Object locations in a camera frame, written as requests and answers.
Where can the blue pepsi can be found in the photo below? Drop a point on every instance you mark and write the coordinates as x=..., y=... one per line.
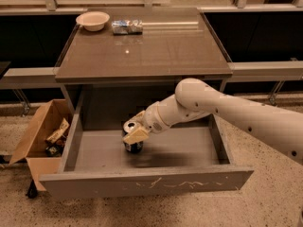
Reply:
x=132, y=147

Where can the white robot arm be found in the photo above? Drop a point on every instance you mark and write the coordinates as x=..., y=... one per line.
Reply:
x=278, y=128

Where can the grey cabinet with glass top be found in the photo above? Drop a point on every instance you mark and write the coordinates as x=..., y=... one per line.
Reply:
x=174, y=40

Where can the open grey drawer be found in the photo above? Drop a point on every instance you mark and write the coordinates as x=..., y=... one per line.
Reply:
x=190, y=157

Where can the silver blue snack bag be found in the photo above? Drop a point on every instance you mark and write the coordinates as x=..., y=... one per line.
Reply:
x=127, y=27

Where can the snack packet in box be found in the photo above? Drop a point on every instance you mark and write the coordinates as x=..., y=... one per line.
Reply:
x=57, y=134

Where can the white paper bowl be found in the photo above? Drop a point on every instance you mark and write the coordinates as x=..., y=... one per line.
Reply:
x=93, y=20

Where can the brown cardboard box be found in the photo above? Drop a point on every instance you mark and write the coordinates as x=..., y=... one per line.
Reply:
x=33, y=144

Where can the grey wall ledge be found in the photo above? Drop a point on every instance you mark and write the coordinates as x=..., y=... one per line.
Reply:
x=46, y=77

